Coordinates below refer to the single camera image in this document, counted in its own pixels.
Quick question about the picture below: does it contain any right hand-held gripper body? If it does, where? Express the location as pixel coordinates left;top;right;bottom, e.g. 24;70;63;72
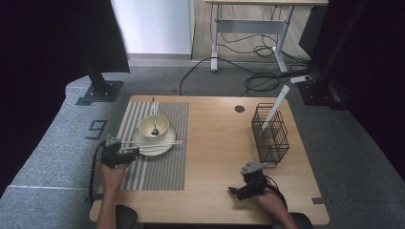
239;161;269;201

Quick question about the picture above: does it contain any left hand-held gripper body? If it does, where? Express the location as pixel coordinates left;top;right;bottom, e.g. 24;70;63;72
100;135;131;170

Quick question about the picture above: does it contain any black wire basket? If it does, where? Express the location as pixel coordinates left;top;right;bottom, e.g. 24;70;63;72
250;102;290;165

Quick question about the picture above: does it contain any cream round plate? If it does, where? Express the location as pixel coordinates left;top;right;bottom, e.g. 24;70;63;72
131;123;177;156

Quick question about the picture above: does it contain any person's left hand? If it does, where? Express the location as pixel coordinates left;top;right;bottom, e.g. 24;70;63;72
96;159;129;196

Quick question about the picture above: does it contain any person's right hand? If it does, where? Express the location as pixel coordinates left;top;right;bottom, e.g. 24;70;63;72
255;191;288;222

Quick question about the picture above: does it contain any grey tape floor numeral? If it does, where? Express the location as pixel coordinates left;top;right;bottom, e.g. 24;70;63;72
85;119;108;141

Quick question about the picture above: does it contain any metal spoon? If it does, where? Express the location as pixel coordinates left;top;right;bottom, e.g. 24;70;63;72
150;96;160;137

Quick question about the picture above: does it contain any cream bowl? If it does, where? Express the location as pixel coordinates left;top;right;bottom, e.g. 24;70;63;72
138;114;170;139

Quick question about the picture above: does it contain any grey striped placemat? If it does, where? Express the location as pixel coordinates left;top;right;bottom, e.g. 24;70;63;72
98;100;190;192

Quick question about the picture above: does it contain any black metal stand with base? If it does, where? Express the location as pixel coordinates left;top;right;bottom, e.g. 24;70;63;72
75;47;124;107
297;0;372;112

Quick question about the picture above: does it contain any person's left leg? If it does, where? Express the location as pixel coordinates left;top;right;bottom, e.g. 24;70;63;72
115;204;139;229

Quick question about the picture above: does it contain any person's leg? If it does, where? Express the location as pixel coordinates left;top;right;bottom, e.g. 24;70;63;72
115;204;139;229
290;212;314;229

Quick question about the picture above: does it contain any person's right leg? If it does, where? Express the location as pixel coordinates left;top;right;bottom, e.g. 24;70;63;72
290;212;314;229

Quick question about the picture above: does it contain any long flat white stick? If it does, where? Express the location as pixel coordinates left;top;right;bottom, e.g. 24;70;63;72
259;84;291;133

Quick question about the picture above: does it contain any white power strip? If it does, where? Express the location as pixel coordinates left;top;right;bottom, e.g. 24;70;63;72
289;74;313;85

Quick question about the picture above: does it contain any black curtain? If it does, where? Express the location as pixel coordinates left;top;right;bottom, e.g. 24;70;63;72
0;0;131;198
328;0;405;182

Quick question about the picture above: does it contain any white standing desk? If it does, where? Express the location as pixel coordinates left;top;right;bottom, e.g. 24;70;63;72
203;0;330;74

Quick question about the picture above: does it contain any black flat panel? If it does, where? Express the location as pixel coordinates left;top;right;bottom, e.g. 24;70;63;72
299;4;329;60

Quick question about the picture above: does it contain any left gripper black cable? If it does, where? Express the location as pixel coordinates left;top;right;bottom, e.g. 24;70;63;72
88;141;108;209

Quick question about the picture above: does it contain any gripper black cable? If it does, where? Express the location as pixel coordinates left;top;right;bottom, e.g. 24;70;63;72
88;141;108;209
266;175;289;211

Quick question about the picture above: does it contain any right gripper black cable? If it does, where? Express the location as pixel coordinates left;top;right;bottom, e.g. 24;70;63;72
266;175;289;211

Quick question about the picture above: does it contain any long black floor cable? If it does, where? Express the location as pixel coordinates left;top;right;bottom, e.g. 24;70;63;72
179;56;256;96

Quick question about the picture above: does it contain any tangle of black floor cables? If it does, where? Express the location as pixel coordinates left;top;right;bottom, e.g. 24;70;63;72
209;4;319;98

